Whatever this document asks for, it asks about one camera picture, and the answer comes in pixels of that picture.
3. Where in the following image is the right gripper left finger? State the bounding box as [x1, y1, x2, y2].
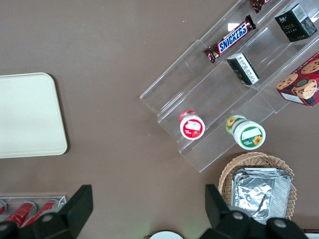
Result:
[0, 184, 94, 239]

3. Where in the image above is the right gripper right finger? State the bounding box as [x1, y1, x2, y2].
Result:
[199, 184, 306, 239]

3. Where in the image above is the light wicker basket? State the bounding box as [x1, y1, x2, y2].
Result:
[218, 152, 298, 223]

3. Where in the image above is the beige plastic tray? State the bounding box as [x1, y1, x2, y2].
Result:
[0, 72, 68, 159]

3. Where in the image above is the clear acrylic bottle rack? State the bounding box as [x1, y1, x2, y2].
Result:
[0, 195, 68, 226]

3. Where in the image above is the aluminium foil container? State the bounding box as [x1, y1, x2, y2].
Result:
[231, 167, 293, 225]

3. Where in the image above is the green lid yogurt cup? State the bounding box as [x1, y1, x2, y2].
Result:
[225, 115, 267, 150]

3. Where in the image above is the red lid yogurt cup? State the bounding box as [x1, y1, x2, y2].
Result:
[179, 110, 206, 141]

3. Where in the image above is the clear acrylic stepped stand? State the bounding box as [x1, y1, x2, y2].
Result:
[139, 0, 319, 173]

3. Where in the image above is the small black carton box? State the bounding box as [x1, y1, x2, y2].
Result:
[274, 2, 319, 43]
[226, 52, 260, 87]

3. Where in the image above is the red cookie box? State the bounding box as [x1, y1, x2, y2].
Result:
[276, 51, 319, 108]

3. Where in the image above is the Snickers chocolate bar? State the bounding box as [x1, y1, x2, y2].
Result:
[249, 0, 271, 14]
[203, 14, 258, 64]

